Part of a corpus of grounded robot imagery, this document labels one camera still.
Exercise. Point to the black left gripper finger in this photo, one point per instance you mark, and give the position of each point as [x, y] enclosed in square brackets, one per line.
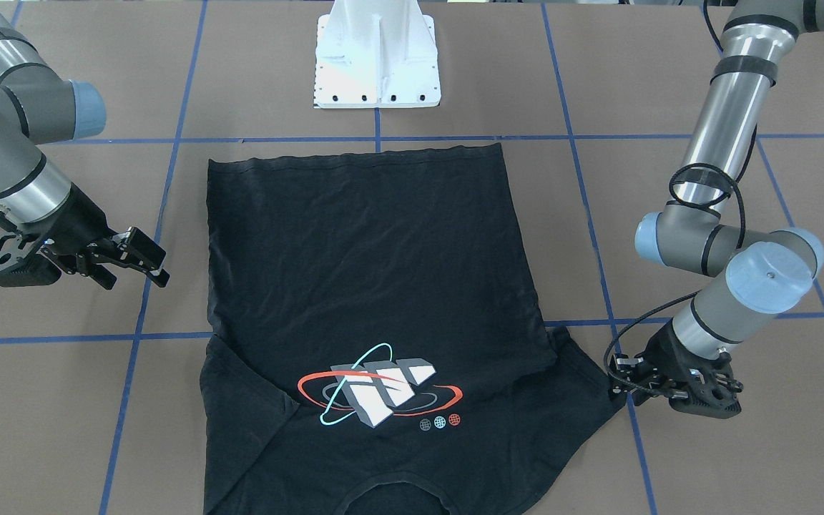
[623, 367]
[635, 396]

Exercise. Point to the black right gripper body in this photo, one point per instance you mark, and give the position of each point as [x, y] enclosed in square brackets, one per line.
[80, 221]

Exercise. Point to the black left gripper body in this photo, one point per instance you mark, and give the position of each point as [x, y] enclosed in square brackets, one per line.
[664, 351]

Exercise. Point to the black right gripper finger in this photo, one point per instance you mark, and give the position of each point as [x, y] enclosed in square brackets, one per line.
[135, 250]
[87, 267]

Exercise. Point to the black graphic t-shirt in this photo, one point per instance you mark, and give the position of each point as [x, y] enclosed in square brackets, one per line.
[378, 345]

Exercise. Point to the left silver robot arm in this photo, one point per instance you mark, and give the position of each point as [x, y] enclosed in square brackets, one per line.
[703, 229]

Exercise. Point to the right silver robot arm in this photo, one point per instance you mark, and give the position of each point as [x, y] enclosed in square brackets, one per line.
[38, 107]

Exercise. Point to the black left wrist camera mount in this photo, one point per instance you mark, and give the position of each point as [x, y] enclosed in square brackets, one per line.
[723, 395]

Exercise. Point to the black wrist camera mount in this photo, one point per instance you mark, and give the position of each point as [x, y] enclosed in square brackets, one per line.
[21, 264]
[723, 395]

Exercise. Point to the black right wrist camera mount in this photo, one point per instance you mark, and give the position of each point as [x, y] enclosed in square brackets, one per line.
[21, 264]

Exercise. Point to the white pedestal column with base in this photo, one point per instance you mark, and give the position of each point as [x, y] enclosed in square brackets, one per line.
[376, 54]

